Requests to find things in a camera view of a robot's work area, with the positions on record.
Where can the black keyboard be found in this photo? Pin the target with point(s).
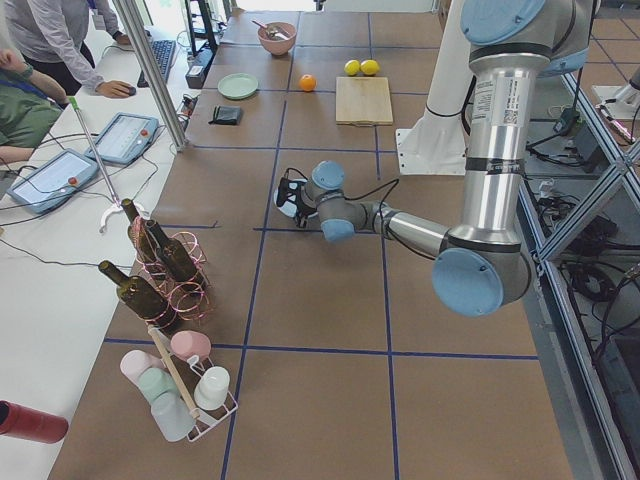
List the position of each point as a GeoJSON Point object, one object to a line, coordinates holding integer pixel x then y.
{"type": "Point", "coordinates": [163, 51]}

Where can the copper wire bottle rack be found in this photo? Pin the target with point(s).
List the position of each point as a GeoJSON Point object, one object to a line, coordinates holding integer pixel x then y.
{"type": "Point", "coordinates": [191, 306]}

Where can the orange fruit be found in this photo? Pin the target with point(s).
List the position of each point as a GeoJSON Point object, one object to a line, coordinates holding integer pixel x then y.
{"type": "Point", "coordinates": [307, 83]}

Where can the white cup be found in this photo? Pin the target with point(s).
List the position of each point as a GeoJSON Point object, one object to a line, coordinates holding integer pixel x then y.
{"type": "Point", "coordinates": [211, 391]}

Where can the light blue cup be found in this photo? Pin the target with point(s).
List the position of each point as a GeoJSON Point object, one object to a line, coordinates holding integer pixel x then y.
{"type": "Point", "coordinates": [172, 416]}

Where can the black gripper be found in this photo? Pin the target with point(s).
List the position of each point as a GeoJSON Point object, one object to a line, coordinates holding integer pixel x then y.
{"type": "Point", "coordinates": [303, 212]}

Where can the grey folded cloth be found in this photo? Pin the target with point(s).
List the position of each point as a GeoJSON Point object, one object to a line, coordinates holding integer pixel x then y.
{"type": "Point", "coordinates": [226, 115]}

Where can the blue teach pendant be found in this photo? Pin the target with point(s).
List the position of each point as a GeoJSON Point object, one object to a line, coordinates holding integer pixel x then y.
{"type": "Point", "coordinates": [52, 184]}
{"type": "Point", "coordinates": [125, 138]}

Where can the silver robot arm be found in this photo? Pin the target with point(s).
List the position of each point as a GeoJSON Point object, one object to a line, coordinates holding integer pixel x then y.
{"type": "Point", "coordinates": [478, 264]}

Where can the blue teach pendant far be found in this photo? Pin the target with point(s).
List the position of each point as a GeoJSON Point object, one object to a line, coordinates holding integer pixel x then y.
{"type": "Point", "coordinates": [125, 138]}

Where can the blue teach pendant near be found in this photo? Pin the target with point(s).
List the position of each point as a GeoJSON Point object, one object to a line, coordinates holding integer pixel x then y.
{"type": "Point", "coordinates": [52, 184]}

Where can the light blue plate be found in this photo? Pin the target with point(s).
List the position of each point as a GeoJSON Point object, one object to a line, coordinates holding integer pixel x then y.
{"type": "Point", "coordinates": [289, 207]}

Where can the red cylinder bottle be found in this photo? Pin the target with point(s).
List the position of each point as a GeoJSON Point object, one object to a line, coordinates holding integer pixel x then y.
{"type": "Point", "coordinates": [22, 422]}

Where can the white wire cup rack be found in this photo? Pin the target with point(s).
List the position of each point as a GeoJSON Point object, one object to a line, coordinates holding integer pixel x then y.
{"type": "Point", "coordinates": [186, 375]}

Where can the yellow lemon upper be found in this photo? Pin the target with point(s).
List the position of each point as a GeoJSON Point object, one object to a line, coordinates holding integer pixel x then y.
{"type": "Point", "coordinates": [352, 67]}

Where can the yellow lemon lower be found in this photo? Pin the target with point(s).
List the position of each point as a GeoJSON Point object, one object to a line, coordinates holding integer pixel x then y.
{"type": "Point", "coordinates": [369, 67]}

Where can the metal scoop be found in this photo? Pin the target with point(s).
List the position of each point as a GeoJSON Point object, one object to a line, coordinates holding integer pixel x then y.
{"type": "Point", "coordinates": [273, 31]}

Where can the pink bowl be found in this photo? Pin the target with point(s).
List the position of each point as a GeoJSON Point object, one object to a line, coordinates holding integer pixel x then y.
{"type": "Point", "coordinates": [278, 47]}

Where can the dark green wine bottle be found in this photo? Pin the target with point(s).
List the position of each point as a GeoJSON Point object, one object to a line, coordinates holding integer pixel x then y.
{"type": "Point", "coordinates": [143, 299]}

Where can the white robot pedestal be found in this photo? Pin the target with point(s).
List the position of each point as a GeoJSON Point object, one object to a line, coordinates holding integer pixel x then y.
{"type": "Point", "coordinates": [436, 145]}

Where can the light green plate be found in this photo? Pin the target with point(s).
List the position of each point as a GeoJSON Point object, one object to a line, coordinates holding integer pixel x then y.
{"type": "Point", "coordinates": [238, 86]}

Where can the yellow lemon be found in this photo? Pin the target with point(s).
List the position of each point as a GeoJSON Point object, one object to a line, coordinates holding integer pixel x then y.
{"type": "Point", "coordinates": [352, 67]}
{"type": "Point", "coordinates": [369, 67]}

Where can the wooden cutting board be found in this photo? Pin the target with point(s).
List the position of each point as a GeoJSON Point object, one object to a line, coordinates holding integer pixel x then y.
{"type": "Point", "coordinates": [363, 101]}

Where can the pink cup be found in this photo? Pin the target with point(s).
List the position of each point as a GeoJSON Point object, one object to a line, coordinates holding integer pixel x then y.
{"type": "Point", "coordinates": [188, 343]}

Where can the aluminium frame post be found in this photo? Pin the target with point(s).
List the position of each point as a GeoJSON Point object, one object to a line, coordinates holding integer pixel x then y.
{"type": "Point", "coordinates": [132, 20]}

